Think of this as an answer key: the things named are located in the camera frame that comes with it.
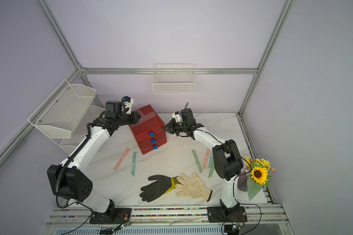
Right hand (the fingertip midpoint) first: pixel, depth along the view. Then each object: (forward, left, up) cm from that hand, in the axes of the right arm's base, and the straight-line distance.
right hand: (162, 129), depth 87 cm
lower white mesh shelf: (-12, +49, +3) cm, 50 cm away
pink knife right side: (-9, -28, -19) cm, 35 cm away
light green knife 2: (-19, -30, -19) cm, 40 cm away
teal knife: (-13, +20, -19) cm, 30 cm away
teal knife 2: (-12, -31, -19) cm, 38 cm away
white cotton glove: (-28, -18, -18) cm, 38 cm away
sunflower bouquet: (-31, -45, +5) cm, 55 cm away
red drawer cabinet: (-2, +8, +1) cm, 8 cm away
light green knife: (-16, -23, -19) cm, 34 cm away
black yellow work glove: (-30, +3, -16) cm, 34 cm away
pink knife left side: (-9, +29, -19) cm, 35 cm away
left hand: (+3, +12, +8) cm, 15 cm away
